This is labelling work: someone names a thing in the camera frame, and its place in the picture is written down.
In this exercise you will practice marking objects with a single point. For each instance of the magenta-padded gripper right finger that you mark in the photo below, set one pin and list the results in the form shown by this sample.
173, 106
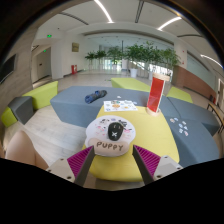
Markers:
150, 163

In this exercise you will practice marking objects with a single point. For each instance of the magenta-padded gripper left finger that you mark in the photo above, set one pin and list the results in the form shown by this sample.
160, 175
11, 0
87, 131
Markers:
78, 163

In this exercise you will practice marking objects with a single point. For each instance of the black computer mouse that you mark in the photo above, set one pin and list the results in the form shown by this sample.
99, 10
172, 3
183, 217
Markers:
115, 131

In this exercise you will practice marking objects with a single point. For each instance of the round white printed mouse pad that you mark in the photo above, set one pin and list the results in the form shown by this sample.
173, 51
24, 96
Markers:
100, 146

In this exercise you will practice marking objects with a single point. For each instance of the small round sticker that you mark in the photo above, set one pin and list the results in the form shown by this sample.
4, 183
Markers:
181, 130
183, 122
172, 120
186, 133
176, 118
180, 125
185, 127

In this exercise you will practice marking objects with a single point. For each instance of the person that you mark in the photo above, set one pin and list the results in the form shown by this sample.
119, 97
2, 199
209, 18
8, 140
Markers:
23, 150

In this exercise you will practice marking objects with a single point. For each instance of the long grey upholstered bench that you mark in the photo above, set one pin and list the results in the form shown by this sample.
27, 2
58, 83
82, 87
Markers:
70, 106

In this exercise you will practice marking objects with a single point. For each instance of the white sticker sheet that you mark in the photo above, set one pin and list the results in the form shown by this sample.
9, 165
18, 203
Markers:
120, 106

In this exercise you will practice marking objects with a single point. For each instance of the red panel wooden stand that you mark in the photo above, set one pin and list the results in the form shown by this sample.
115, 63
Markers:
156, 95

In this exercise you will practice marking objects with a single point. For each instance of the dark blue folded umbrella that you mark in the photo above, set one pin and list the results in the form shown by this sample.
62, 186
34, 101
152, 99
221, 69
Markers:
95, 96

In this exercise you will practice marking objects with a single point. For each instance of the lime green upholstered bench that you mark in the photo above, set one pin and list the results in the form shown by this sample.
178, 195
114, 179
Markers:
128, 84
180, 95

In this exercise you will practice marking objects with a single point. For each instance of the small grey ottoman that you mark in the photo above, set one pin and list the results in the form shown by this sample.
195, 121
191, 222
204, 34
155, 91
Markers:
21, 110

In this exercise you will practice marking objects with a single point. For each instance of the wooden chair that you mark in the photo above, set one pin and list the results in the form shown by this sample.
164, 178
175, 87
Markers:
216, 115

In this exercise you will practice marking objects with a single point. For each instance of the small lime green ottoman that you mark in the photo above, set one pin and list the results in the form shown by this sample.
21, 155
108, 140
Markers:
8, 118

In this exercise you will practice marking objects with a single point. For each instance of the red fire extinguisher box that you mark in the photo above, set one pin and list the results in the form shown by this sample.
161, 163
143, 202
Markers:
74, 69

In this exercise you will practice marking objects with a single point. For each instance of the group of potted plants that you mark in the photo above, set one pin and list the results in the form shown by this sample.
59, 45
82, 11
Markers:
140, 55

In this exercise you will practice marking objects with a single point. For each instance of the green exit sign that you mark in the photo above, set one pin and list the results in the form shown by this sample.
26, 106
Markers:
49, 35

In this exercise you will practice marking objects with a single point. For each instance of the ceiling strip lights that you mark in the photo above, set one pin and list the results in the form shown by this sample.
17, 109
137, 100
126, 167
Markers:
103, 10

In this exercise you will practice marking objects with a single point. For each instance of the framed wall picture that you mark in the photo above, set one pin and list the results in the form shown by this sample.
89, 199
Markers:
75, 47

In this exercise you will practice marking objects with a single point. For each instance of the black wall screen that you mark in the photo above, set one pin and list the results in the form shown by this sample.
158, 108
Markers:
8, 68

